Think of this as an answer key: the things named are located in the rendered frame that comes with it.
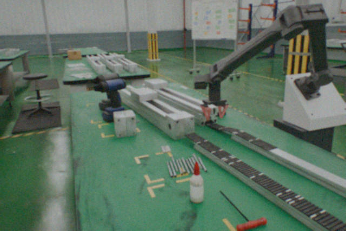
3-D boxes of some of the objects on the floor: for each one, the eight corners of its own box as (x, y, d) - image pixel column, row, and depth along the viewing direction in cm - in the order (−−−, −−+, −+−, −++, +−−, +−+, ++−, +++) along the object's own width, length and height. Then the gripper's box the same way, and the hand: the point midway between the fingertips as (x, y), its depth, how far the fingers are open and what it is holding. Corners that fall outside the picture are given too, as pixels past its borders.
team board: (186, 74, 771) (185, 0, 722) (199, 72, 802) (199, 1, 753) (230, 80, 660) (232, -7, 610) (243, 78, 691) (246, -6, 641)
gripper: (207, 91, 124) (207, 123, 128) (229, 87, 129) (228, 119, 133) (199, 88, 130) (199, 119, 134) (220, 85, 135) (220, 115, 139)
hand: (214, 117), depth 134 cm, fingers open, 8 cm apart
